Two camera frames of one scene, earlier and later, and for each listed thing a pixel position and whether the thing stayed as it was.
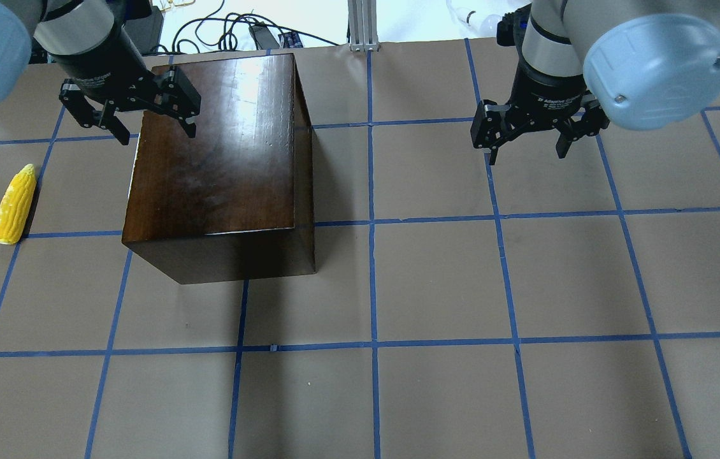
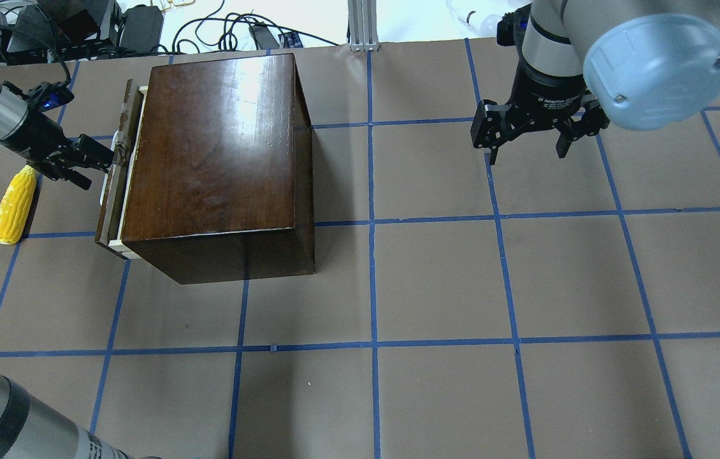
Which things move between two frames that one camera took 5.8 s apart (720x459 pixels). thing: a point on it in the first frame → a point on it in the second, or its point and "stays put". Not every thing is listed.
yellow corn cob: (13, 209) stays put
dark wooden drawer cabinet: (237, 200) stays put
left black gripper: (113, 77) → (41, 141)
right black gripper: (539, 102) stays put
